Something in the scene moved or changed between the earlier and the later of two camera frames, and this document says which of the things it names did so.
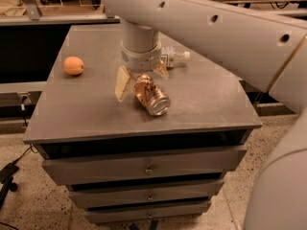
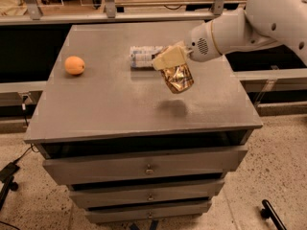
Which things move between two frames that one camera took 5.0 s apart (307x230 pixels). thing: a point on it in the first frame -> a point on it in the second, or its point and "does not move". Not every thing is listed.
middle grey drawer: (145, 191) does not move
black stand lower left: (8, 185) does not move
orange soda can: (151, 96) -> (177, 79)
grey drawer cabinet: (122, 165) does not move
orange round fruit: (73, 65) does not move
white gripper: (141, 60) -> (200, 44)
